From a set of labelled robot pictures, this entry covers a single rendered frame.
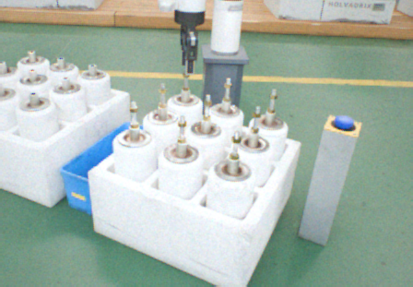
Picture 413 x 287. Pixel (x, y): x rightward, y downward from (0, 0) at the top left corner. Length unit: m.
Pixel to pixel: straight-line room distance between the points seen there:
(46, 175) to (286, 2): 2.16
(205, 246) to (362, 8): 2.44
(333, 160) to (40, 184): 0.72
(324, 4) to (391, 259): 2.12
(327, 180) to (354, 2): 2.18
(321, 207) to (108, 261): 0.51
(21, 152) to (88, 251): 0.30
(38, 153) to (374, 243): 0.86
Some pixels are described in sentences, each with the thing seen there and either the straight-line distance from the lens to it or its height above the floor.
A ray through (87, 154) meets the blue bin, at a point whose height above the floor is 0.11.
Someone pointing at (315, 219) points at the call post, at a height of 0.07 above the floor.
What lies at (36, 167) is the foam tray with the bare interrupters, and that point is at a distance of 1.05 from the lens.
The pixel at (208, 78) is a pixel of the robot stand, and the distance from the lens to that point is 1.28.
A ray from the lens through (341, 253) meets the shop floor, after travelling 1.03.
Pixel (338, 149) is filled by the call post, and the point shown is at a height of 0.27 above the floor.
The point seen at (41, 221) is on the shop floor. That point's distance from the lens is 1.08.
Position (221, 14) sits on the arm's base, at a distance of 1.23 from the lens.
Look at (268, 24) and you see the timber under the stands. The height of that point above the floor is 0.06.
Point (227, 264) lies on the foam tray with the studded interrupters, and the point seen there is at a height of 0.08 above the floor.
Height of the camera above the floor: 0.70
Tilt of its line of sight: 30 degrees down
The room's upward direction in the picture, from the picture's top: 4 degrees clockwise
